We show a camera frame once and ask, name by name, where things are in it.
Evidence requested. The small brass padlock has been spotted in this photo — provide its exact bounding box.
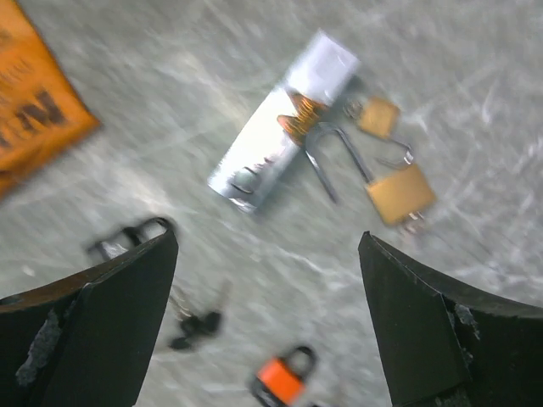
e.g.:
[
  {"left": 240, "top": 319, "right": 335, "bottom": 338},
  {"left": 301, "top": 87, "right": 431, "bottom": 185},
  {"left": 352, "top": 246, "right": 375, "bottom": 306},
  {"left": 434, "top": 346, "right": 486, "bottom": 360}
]
[{"left": 344, "top": 96, "right": 400, "bottom": 140}]

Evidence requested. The black padlock key bunch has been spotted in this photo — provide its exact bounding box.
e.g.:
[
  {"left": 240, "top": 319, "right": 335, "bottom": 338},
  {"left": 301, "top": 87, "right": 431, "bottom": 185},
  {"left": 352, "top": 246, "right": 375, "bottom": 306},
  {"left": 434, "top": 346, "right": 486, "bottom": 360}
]
[{"left": 168, "top": 279, "right": 232, "bottom": 351}]

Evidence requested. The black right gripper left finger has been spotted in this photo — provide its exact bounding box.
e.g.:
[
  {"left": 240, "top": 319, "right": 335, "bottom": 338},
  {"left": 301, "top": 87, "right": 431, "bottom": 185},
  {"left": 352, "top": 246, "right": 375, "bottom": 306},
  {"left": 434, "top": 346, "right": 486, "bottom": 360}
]
[{"left": 1, "top": 227, "right": 178, "bottom": 406}]

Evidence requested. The green white toothpaste box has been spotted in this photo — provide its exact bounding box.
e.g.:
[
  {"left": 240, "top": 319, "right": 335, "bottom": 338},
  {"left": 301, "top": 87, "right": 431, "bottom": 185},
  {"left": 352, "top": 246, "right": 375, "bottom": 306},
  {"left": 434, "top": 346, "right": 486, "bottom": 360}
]
[{"left": 208, "top": 31, "right": 360, "bottom": 213}]

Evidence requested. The large brass padlock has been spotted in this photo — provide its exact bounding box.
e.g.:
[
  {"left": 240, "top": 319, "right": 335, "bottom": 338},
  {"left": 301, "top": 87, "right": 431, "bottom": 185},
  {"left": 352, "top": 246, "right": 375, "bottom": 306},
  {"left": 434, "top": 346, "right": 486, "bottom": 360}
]
[{"left": 305, "top": 122, "right": 437, "bottom": 235}]

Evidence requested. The orange Kettle chips bag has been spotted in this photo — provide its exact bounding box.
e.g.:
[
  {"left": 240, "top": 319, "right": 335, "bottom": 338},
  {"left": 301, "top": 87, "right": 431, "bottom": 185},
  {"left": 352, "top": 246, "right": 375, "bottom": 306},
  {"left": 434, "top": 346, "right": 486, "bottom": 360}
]
[{"left": 1, "top": 1, "right": 99, "bottom": 196}]

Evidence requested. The orange black padlock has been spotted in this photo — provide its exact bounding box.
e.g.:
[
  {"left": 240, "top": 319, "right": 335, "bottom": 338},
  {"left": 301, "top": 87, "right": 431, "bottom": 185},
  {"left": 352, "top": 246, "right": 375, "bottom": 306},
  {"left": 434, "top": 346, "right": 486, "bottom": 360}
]
[{"left": 249, "top": 345, "right": 318, "bottom": 407}]

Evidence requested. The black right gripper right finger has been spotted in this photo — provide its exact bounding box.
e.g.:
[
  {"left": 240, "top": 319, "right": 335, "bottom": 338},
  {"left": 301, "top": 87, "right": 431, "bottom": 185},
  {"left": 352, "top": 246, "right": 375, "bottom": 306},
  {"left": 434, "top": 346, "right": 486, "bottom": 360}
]
[{"left": 358, "top": 232, "right": 542, "bottom": 406}]

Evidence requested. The black Kaijing padlock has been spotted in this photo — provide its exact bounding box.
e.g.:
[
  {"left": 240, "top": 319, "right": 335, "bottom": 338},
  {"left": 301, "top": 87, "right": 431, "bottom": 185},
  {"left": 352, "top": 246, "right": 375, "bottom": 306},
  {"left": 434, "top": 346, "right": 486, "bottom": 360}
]
[{"left": 85, "top": 216, "right": 176, "bottom": 264}]

